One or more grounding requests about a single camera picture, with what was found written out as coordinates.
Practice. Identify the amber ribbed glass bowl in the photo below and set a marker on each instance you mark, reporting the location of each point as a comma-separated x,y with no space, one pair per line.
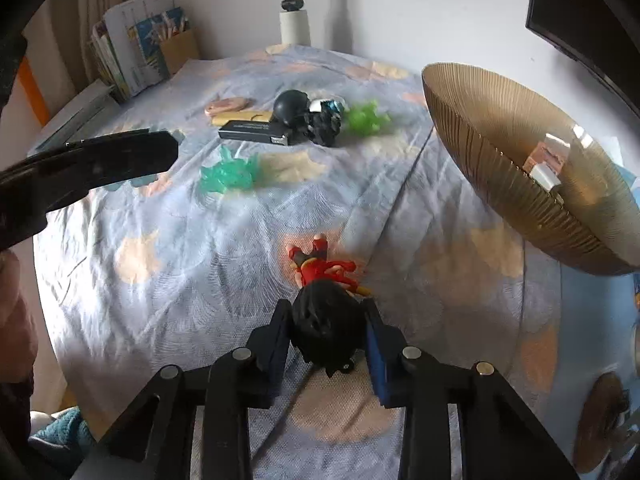
530,160

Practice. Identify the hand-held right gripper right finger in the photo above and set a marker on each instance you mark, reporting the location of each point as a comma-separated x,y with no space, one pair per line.
382,372

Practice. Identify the teal towel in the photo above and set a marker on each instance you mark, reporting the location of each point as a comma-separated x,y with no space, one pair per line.
62,435

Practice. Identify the white lamp pole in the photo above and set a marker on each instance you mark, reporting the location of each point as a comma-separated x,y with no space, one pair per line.
294,5

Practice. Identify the beige stick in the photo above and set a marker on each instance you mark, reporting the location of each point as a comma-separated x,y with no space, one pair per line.
235,118

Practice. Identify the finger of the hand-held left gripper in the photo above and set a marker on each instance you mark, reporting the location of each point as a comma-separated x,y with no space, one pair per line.
110,157

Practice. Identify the blue mat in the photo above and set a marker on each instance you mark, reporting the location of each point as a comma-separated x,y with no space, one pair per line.
600,310

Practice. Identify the pink flat toy piece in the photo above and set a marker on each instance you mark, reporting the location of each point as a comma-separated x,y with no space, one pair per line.
227,106

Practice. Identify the pink small box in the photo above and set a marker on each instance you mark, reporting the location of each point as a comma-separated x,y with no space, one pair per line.
547,154

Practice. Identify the cardboard pen holder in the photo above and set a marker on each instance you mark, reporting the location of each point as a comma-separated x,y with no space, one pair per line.
179,51

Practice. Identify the black robot toy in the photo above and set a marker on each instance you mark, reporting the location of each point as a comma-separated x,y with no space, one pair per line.
322,129

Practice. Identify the brown round object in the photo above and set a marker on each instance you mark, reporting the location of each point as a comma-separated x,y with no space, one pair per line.
600,425

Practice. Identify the black television screen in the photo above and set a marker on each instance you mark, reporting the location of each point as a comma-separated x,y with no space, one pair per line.
575,10

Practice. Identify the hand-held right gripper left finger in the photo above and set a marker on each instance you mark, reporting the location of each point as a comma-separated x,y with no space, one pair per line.
274,360

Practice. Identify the clear plastic cup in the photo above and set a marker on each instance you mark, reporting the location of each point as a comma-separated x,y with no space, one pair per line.
544,176

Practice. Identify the beige curtain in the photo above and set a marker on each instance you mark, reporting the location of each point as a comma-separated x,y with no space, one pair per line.
85,15

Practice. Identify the red figurine with black hair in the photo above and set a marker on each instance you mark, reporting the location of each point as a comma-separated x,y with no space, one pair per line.
322,310

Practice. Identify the round black head white figurine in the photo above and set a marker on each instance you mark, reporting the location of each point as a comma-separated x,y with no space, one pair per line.
292,106

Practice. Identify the green splash toy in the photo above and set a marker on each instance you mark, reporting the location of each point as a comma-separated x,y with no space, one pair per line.
367,119

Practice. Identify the black rectangular box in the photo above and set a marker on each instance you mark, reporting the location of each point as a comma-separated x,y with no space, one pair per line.
252,131

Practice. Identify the person's left hand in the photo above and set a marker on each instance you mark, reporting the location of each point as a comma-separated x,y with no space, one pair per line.
15,320

